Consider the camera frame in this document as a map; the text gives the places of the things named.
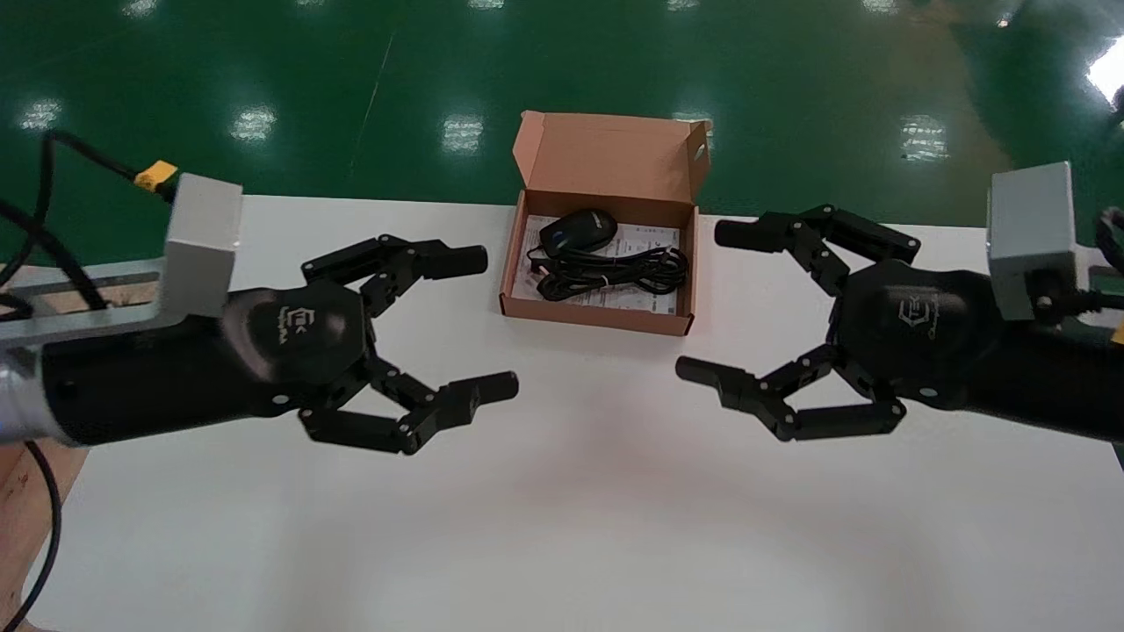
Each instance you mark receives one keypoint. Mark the brown open cardboard box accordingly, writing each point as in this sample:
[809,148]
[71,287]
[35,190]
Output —
[606,154]

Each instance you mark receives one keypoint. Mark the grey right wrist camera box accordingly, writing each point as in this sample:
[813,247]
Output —
[1032,237]

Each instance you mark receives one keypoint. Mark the white printed instruction sheet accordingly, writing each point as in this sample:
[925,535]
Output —
[654,303]

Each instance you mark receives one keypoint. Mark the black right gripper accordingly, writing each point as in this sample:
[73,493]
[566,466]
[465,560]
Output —
[922,329]

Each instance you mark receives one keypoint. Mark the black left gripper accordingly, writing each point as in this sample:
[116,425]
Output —
[299,342]

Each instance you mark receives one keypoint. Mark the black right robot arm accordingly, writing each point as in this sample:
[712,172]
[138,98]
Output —
[1054,386]

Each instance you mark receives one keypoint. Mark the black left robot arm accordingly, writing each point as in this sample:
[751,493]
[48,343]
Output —
[132,382]

